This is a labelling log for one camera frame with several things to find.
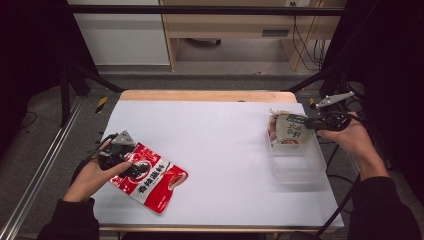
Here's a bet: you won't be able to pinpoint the black metal stand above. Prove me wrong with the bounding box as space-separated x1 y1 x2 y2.
59 59 125 128

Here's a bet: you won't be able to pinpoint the white cabinet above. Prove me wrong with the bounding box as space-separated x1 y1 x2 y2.
67 0 171 66

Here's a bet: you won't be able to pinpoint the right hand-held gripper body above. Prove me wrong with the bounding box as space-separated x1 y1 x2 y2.
314 91 356 132

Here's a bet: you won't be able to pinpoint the white table sheet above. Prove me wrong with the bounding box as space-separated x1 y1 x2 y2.
92 99 345 228

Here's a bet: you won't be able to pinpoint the red sauce packet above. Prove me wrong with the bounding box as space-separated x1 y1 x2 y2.
109 142 189 214

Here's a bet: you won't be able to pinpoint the clear plastic container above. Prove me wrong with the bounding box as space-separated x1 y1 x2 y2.
266 110 328 185

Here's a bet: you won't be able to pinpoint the green white sauce packet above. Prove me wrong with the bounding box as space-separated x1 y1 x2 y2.
274 113 316 146

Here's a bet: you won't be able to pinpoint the black curtain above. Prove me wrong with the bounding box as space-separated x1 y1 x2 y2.
0 0 98 158
322 0 424 201

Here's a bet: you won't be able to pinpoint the black hanging cables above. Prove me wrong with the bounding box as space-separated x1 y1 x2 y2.
290 2 330 72

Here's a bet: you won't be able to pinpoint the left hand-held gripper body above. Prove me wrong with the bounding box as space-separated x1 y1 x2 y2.
97 129 137 171

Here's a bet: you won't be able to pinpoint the aluminium floor rail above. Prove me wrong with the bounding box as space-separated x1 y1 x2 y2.
0 95 85 240

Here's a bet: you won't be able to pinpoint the black horizontal frame bar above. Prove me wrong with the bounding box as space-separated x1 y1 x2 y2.
66 4 345 17

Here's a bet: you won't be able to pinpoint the person's left hand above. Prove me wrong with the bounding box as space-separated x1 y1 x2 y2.
62 139 134 203

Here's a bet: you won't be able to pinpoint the person's right hand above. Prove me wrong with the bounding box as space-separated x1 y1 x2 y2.
315 112 382 167

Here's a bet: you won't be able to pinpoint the wooden desk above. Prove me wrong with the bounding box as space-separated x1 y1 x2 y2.
159 0 348 73

